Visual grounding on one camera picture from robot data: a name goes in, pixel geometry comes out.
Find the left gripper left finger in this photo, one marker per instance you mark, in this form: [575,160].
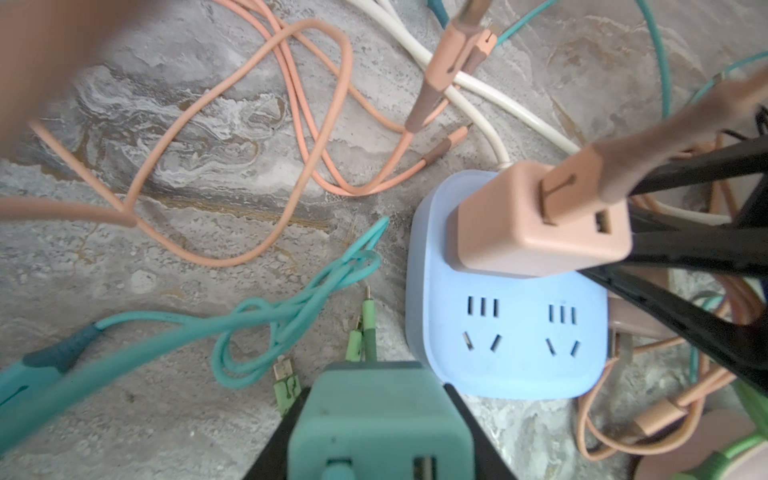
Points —
[272,462]

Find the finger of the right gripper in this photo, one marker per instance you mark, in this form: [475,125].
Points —
[736,248]
[742,349]

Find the teal charger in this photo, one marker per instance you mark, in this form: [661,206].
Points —
[384,420]

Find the pink usb charger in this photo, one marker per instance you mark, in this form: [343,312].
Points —
[626,318]
[499,230]

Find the blue power strip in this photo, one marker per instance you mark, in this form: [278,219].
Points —
[498,337]

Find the pink USB charger front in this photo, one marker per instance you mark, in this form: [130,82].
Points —
[626,318]

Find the pink power strip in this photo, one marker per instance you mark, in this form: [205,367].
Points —
[716,430]

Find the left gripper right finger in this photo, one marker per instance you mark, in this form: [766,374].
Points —
[488,464]

